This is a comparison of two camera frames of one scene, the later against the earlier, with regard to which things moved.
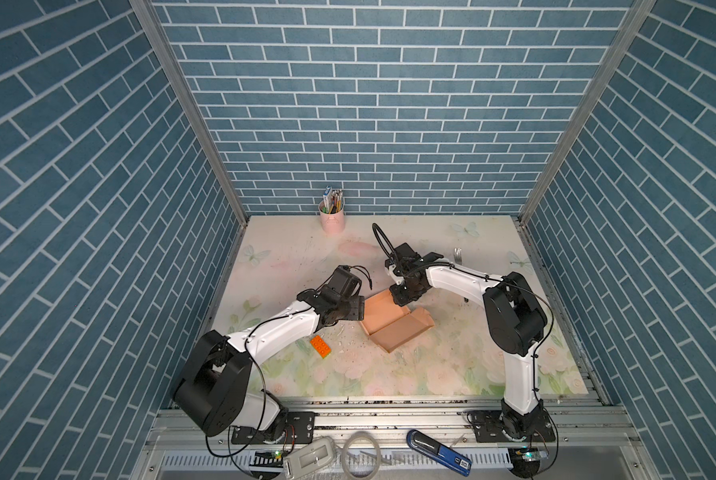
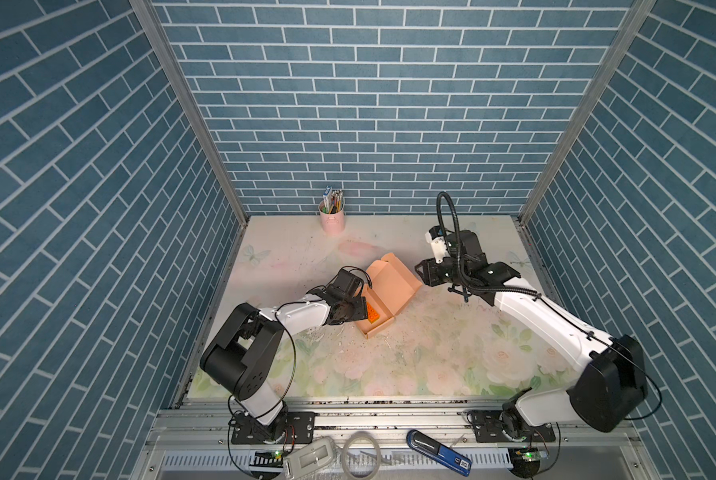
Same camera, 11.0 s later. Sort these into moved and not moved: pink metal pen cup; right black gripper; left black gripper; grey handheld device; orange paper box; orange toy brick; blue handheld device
Moved: orange paper box; right black gripper; orange toy brick
Not moved: pink metal pen cup; blue handheld device; left black gripper; grey handheld device
